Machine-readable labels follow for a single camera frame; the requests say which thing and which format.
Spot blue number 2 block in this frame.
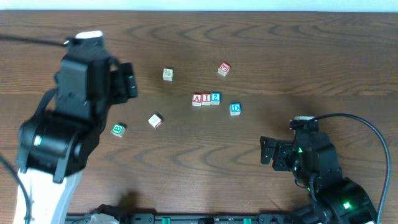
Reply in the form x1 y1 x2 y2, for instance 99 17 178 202
211 92 221 105

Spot red letter A block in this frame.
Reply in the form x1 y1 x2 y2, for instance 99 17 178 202
192 94 201 106

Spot red letter I block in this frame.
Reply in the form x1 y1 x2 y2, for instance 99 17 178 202
201 93 211 106

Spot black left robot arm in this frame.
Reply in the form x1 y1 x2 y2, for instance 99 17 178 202
14 35 137 223

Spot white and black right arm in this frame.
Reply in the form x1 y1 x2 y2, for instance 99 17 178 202
260 131 377 223

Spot plain white wooden block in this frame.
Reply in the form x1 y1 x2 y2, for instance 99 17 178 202
162 68 174 82

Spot blue letter D block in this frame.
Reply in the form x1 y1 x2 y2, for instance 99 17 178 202
229 103 241 116

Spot green letter B block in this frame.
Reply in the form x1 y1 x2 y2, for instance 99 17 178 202
111 123 127 138

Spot white block with red side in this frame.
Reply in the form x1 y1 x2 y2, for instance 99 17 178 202
148 113 163 129

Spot red letter block tilted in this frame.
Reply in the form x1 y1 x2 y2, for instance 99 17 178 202
218 62 231 77

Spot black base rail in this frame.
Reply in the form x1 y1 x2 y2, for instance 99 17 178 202
65 212 299 224

